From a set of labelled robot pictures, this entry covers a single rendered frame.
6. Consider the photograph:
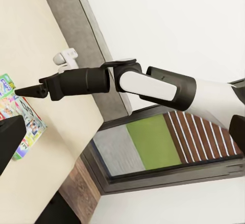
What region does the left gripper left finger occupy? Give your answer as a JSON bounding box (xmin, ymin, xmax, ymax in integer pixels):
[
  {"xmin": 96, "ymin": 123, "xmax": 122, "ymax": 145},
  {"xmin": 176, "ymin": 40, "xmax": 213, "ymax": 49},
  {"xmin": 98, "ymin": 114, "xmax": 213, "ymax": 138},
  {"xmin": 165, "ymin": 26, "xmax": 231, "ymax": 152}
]
[{"xmin": 0, "ymin": 115, "xmax": 27, "ymax": 176}]

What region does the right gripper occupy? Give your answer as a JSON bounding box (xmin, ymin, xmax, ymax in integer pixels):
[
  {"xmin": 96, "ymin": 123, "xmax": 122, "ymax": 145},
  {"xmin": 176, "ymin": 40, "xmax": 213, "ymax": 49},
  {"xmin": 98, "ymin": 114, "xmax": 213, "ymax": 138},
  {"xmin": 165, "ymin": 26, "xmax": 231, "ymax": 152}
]
[{"xmin": 14, "ymin": 67, "xmax": 91, "ymax": 101}]

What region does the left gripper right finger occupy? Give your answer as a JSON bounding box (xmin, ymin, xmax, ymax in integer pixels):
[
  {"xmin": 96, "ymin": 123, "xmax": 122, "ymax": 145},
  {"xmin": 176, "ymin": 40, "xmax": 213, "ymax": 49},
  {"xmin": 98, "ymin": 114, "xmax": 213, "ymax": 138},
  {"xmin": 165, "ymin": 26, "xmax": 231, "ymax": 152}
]
[{"xmin": 228, "ymin": 114, "xmax": 245, "ymax": 156}]

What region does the board game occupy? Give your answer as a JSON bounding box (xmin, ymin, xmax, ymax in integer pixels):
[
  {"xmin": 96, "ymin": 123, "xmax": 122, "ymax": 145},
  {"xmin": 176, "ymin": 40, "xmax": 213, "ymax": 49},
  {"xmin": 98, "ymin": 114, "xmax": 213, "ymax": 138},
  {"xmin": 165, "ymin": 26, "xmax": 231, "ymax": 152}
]
[{"xmin": 0, "ymin": 74, "xmax": 47, "ymax": 160}]

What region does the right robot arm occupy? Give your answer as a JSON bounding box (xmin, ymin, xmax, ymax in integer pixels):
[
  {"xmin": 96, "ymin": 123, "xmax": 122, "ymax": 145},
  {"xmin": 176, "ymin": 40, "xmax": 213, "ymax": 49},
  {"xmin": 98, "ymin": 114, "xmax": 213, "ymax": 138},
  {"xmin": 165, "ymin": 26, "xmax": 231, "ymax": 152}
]
[{"xmin": 14, "ymin": 48, "xmax": 245, "ymax": 129}]

